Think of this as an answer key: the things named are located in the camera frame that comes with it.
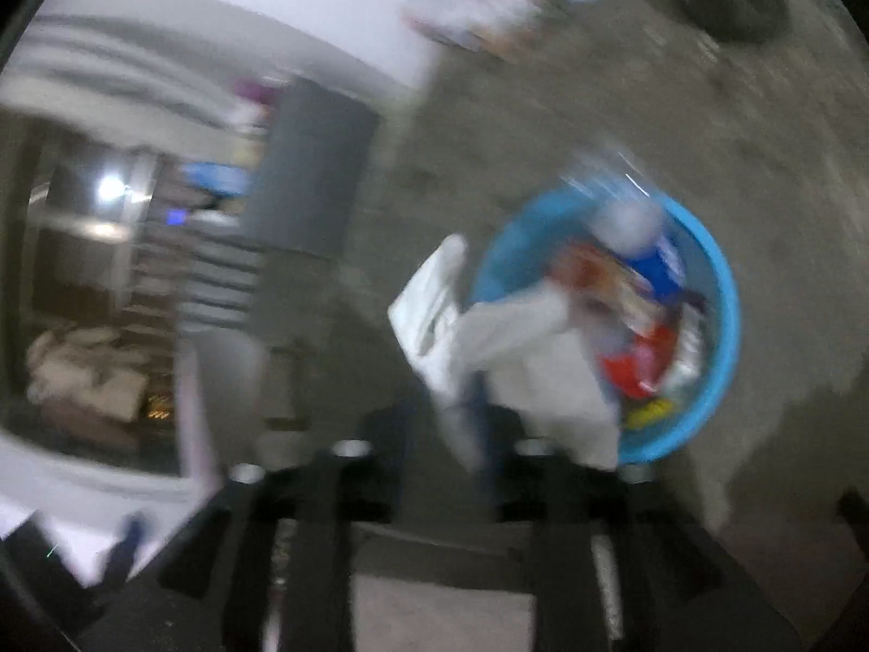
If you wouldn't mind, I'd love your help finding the white tissue paper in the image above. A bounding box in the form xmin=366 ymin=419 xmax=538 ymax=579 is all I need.
xmin=387 ymin=234 xmax=620 ymax=473

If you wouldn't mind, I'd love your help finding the blue trash basket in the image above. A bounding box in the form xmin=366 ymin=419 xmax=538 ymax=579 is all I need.
xmin=470 ymin=181 xmax=741 ymax=463

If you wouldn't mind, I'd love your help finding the white trash bag pile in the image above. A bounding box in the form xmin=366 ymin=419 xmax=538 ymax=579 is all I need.
xmin=404 ymin=0 xmax=613 ymax=59

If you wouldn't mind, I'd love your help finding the pink printed bed sheet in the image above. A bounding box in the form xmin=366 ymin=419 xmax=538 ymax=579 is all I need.
xmin=2 ymin=340 xmax=221 ymax=584

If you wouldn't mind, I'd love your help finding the beige hanging coat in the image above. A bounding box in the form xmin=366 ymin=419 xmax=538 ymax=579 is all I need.
xmin=25 ymin=327 xmax=150 ymax=424

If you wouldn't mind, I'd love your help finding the blue detergent bottle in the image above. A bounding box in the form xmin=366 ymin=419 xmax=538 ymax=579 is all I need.
xmin=181 ymin=162 xmax=253 ymax=197

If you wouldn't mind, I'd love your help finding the dark grey cabinet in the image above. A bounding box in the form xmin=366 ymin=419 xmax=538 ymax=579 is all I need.
xmin=240 ymin=78 xmax=380 ymax=259

